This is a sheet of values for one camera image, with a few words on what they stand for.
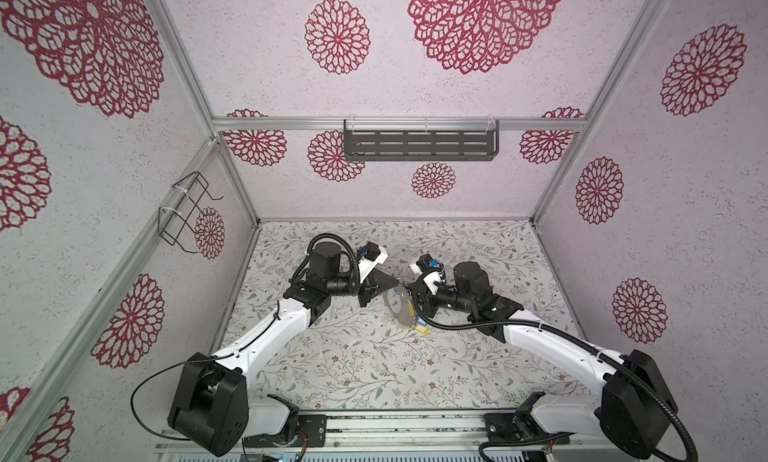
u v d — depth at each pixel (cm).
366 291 66
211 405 41
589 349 46
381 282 73
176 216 75
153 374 41
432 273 65
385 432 75
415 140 94
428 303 66
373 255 64
